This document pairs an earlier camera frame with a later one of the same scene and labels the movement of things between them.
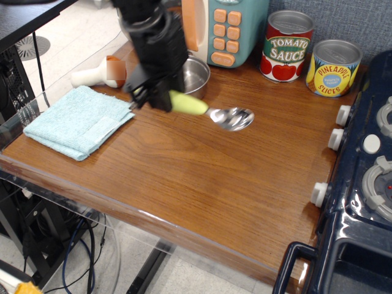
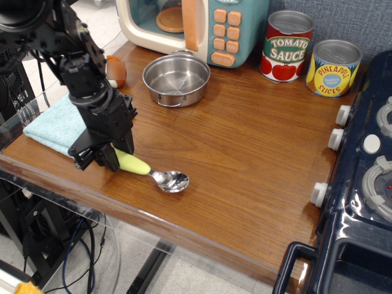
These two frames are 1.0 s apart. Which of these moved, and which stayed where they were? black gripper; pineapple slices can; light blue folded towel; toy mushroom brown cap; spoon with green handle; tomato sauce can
Moved: black gripper; spoon with green handle
Stayed: pineapple slices can; tomato sauce can; light blue folded towel; toy mushroom brown cap
